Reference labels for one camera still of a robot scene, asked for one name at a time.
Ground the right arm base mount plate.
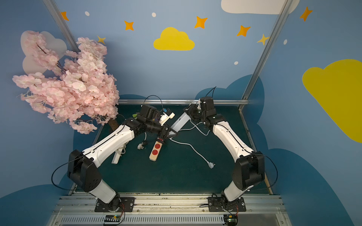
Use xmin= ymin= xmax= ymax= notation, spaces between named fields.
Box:
xmin=207 ymin=196 xmax=247 ymax=212

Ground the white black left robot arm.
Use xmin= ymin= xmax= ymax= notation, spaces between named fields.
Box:
xmin=67 ymin=104 xmax=174 ymax=204

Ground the front aluminium rail base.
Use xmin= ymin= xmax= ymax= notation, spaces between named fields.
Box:
xmin=48 ymin=192 xmax=292 ymax=226

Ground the left vertical aluminium post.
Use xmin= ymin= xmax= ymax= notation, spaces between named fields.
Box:
xmin=43 ymin=0 xmax=80 ymax=52

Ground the beige red socket power strip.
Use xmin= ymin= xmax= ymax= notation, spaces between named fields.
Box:
xmin=149 ymin=138 xmax=164 ymax=162

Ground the right vertical aluminium post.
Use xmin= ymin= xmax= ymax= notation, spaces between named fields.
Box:
xmin=239 ymin=0 xmax=294 ymax=114

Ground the white power strip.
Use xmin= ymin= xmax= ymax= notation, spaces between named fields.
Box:
xmin=111 ymin=146 xmax=126 ymax=164

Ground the pink blossom artificial tree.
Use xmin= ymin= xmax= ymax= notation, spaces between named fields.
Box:
xmin=12 ymin=31 xmax=119 ymax=134

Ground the horizontal aluminium frame rail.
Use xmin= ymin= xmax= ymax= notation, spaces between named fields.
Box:
xmin=118 ymin=99 xmax=248 ymax=105

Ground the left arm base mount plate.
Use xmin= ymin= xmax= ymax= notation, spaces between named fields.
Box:
xmin=94 ymin=196 xmax=135 ymax=213

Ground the small white adapter strip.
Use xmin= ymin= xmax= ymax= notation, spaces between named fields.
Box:
xmin=169 ymin=113 xmax=190 ymax=135

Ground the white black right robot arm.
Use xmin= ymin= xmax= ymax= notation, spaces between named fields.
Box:
xmin=184 ymin=97 xmax=265 ymax=202

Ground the white power strip cord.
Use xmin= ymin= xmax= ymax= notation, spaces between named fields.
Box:
xmin=120 ymin=132 xmax=149 ymax=154

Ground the vertical aluminium post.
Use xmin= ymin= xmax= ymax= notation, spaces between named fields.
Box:
xmin=239 ymin=0 xmax=294 ymax=114
xmin=43 ymin=0 xmax=80 ymax=52

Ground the brown artificial tree trunk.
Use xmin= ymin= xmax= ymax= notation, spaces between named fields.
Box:
xmin=108 ymin=119 xmax=119 ymax=131

